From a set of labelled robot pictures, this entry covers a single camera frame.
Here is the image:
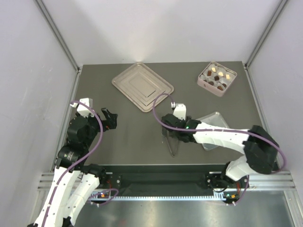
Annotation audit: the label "metal tongs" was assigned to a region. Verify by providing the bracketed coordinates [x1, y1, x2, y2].
[161, 128, 179, 158]

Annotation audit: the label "silver tin lid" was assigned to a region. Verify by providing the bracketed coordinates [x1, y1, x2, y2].
[197, 112, 229, 151]

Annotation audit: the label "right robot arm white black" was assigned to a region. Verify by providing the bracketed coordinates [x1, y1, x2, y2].
[161, 113, 279, 188]

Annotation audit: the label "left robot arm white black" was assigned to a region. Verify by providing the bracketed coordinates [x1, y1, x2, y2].
[30, 98, 119, 227]

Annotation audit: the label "pink chocolate tin box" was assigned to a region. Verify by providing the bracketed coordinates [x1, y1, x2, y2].
[197, 61, 237, 97]

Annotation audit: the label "silver metal tray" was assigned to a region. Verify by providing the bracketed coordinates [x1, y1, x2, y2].
[112, 63, 174, 113]

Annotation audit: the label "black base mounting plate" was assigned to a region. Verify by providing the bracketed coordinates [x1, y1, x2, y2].
[101, 165, 245, 196]

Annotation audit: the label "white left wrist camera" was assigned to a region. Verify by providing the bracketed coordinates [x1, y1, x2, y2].
[70, 98, 93, 117]

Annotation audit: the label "aluminium frame rail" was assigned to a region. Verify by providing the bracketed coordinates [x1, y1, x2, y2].
[35, 172, 298, 201]

